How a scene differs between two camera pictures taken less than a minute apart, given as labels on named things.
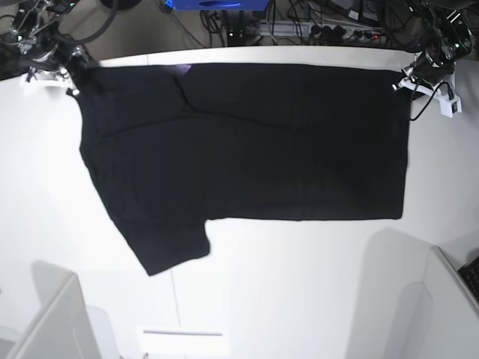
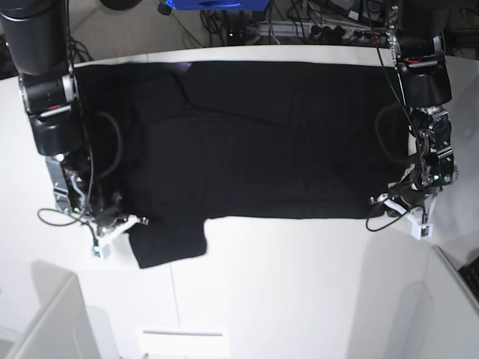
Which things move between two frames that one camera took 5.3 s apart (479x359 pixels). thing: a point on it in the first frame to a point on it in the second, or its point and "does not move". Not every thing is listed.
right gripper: [434, 62] to [418, 182]
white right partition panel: [410, 304] does not move
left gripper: [60, 53] to [109, 212]
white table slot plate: [182, 340] does not move
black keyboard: [469, 273] does not move
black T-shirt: [168, 147] does not move
